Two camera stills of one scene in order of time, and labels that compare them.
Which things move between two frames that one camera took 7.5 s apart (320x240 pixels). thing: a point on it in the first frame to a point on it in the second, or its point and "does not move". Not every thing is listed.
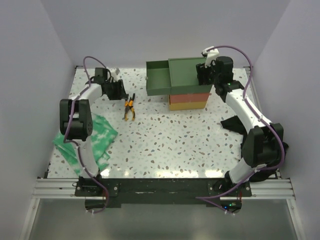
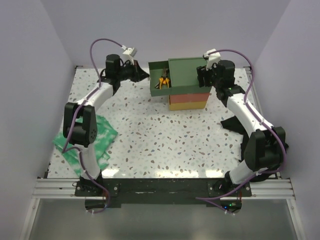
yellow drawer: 187,105 does not move
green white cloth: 103,135 does not move
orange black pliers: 129,105 to 164,79
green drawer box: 175,76 does not move
